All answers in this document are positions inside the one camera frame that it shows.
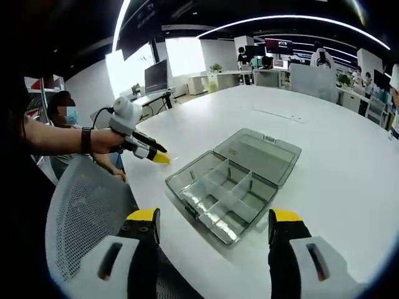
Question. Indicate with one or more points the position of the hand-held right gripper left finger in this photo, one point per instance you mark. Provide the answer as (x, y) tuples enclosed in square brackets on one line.
[(143, 249)]

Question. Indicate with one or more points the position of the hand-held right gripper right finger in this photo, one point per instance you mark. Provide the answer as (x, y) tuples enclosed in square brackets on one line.
[(290, 258)]

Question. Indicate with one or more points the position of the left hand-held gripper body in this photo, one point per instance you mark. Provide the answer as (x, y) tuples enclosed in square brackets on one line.
[(126, 115)]

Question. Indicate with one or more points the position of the long clear plastic divider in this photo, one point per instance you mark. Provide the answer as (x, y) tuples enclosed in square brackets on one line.
[(202, 182)]

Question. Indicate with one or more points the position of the transparent grey guide fixture box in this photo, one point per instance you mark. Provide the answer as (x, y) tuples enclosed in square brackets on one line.
[(255, 152)]

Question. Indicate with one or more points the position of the person's left hand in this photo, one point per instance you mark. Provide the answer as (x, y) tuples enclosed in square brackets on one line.
[(107, 141)]

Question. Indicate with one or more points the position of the black wrist band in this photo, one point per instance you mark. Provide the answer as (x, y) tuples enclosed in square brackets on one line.
[(86, 140)]

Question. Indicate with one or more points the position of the black computer monitor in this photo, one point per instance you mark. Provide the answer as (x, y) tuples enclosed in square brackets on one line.
[(156, 76)]

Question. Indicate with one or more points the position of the white mesh office chair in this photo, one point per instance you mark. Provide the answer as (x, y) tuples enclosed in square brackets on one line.
[(87, 193)]

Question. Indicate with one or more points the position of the white low cabinet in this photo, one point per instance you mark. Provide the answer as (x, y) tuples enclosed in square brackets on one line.
[(215, 82)]

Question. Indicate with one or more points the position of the potted green plant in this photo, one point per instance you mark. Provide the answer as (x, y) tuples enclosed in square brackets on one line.
[(215, 68)]

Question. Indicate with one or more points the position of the person's dark clothing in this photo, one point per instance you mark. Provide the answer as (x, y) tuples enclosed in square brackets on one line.
[(18, 218)]

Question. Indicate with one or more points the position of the white desk partition screen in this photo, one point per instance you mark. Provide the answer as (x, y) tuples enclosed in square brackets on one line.
[(313, 82)]

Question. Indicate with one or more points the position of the ceiling light strip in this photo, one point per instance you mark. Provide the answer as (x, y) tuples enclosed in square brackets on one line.
[(296, 16)]

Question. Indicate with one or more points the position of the black frame desk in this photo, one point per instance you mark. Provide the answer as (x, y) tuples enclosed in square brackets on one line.
[(156, 101)]

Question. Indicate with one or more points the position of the wall display screen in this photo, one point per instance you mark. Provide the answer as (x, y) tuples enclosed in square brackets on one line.
[(278, 46)]

